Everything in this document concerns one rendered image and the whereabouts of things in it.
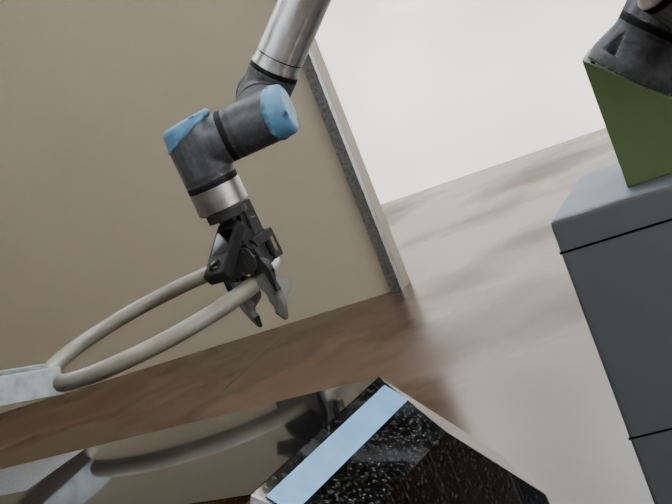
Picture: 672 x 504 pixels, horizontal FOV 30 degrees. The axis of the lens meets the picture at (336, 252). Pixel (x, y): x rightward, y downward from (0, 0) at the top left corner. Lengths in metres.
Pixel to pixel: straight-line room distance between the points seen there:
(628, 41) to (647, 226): 0.33
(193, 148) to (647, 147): 0.80
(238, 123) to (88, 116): 5.10
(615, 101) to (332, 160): 4.44
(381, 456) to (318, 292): 5.29
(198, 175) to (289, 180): 4.63
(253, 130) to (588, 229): 0.61
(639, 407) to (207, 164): 0.88
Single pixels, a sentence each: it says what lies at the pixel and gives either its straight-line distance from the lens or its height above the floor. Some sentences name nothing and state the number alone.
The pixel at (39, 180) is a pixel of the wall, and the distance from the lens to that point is 7.42.
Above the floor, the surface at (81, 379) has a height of 0.92.
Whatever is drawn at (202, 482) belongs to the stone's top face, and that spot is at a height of 0.83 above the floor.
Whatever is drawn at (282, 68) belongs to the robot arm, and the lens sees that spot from 2.20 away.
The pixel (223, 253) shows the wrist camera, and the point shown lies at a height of 1.02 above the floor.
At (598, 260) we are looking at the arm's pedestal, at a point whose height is 0.76.
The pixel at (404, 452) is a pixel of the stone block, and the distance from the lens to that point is 1.60.
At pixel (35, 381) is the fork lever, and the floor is 0.94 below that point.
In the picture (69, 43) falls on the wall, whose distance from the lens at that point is 7.16.
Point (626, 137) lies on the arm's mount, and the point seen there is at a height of 0.94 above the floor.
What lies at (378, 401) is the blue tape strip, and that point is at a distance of 1.66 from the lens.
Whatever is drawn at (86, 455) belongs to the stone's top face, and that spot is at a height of 0.83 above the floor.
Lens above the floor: 1.25
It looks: 8 degrees down
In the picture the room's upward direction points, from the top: 22 degrees counter-clockwise
